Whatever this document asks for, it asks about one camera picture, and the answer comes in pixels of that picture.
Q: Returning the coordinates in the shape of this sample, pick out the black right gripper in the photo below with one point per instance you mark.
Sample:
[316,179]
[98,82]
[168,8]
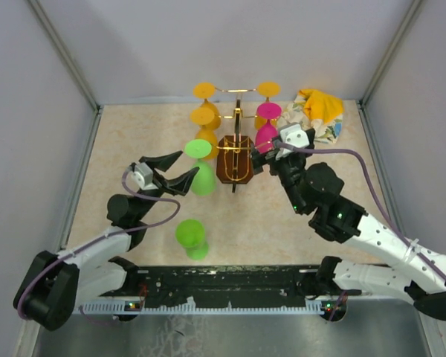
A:
[259,160]

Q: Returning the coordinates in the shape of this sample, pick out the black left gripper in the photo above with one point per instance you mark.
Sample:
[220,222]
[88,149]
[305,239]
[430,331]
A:
[175,186]

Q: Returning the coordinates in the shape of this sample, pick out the pink wine glass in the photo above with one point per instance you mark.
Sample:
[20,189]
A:
[268,111]

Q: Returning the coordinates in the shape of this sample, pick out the green wine glass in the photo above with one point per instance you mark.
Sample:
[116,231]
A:
[204,182]
[190,234]

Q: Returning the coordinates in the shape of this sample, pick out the yellow wine glass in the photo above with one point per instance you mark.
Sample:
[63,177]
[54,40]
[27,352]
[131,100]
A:
[205,91]
[267,90]
[206,119]

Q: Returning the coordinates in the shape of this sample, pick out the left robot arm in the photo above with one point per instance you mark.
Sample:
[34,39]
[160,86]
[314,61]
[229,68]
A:
[58,283]

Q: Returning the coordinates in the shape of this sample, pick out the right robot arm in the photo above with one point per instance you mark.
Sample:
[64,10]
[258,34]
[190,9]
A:
[411,272]

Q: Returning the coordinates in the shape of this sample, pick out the gold black wine glass rack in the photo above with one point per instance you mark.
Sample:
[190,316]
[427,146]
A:
[233,163]

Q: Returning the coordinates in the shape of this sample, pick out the patterned crumpled cloth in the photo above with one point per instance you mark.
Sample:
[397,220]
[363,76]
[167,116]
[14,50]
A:
[315,109]

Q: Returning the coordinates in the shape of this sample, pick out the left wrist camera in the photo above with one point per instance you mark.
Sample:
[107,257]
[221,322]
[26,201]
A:
[142,175]

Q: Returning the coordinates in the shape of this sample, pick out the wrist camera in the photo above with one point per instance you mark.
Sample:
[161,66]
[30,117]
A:
[142,175]
[291,134]

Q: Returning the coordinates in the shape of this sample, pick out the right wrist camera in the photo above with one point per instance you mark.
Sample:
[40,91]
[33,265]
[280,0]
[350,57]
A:
[291,134]

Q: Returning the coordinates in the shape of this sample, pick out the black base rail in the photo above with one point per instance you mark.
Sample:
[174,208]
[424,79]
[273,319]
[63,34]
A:
[221,290]

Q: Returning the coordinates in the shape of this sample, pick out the aluminium frame post left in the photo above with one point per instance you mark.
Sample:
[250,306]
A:
[63,53]

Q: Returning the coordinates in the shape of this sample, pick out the aluminium frame post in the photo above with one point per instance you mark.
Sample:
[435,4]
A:
[63,53]
[403,29]

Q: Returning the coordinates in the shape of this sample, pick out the aluminium frame post right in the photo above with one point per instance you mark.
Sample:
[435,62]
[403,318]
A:
[403,29]

